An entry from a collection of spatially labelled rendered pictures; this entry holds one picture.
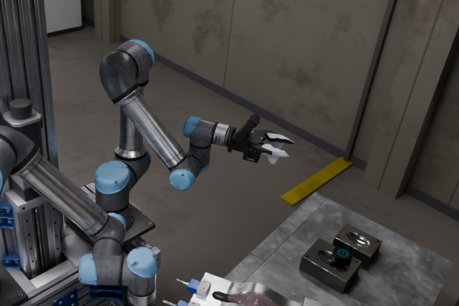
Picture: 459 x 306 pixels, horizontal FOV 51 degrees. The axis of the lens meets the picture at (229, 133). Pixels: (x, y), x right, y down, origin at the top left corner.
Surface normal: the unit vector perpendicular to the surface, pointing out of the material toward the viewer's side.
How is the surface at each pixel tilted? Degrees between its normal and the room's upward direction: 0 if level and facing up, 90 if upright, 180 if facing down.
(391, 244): 0
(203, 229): 0
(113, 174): 8
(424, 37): 90
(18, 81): 90
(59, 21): 90
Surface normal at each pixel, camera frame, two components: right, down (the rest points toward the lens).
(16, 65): 0.73, 0.43
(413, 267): 0.11, -0.85
